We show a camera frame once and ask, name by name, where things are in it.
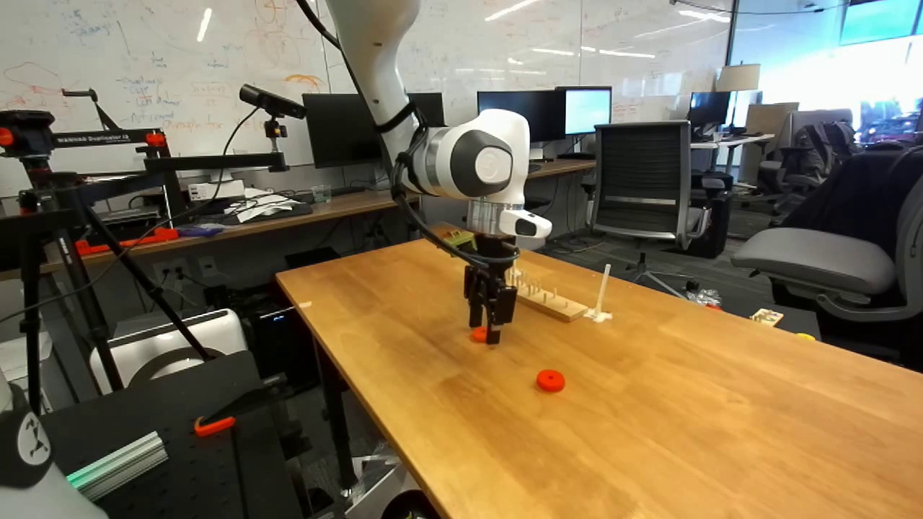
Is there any red tool on desk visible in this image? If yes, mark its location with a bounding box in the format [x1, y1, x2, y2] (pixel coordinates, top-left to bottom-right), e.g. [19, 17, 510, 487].
[73, 224, 181, 259]

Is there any wooden rack with pegs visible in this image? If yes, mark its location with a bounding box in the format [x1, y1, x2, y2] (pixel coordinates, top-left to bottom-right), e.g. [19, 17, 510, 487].
[507, 259, 615, 327]

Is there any white computer case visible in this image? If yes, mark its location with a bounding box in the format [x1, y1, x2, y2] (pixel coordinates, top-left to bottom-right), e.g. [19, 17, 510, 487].
[87, 306, 252, 399]

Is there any orange clamp handle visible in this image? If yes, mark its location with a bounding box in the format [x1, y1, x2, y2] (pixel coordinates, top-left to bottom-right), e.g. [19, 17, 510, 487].
[191, 413, 240, 442]

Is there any black table leg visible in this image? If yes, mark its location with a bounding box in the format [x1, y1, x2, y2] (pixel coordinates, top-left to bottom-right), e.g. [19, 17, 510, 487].
[314, 341, 361, 494]

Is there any black camera on boom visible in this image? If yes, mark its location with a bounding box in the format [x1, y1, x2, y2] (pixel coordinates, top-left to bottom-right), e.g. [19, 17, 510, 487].
[236, 80, 309, 125]

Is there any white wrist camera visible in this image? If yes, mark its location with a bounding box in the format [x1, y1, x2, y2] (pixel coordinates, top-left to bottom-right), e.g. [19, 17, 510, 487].
[507, 211, 557, 244]

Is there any black computer monitor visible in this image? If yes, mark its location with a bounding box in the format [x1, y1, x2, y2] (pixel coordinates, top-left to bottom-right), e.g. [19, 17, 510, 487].
[299, 90, 448, 169]

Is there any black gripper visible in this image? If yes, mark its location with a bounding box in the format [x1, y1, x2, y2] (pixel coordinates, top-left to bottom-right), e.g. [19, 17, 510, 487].
[461, 234, 521, 347]

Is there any orange disk with hole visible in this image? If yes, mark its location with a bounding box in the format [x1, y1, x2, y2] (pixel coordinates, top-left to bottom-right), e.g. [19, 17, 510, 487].
[534, 367, 569, 394]

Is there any aluminium bar with green light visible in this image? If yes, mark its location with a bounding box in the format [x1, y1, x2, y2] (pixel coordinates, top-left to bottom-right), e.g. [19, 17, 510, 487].
[63, 429, 174, 505]

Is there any black tripod stand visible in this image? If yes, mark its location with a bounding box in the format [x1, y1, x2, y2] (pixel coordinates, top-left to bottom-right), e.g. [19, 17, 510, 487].
[0, 86, 290, 416]

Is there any grey padded office chair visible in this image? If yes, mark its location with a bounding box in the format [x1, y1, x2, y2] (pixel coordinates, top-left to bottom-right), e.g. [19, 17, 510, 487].
[729, 141, 923, 373]

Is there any long wooden desk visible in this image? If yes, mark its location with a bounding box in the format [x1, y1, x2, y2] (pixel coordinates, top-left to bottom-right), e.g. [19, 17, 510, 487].
[54, 155, 599, 270]

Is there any black mesh office chair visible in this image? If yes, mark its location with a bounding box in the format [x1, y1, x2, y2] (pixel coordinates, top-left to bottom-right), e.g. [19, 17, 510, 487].
[588, 120, 699, 244]

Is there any white papers pile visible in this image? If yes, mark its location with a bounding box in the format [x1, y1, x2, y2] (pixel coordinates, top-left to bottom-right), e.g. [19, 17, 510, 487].
[184, 178, 302, 224]

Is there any dark background office chair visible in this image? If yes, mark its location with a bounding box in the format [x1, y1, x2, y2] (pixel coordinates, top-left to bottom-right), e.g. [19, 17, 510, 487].
[758, 119, 860, 200]

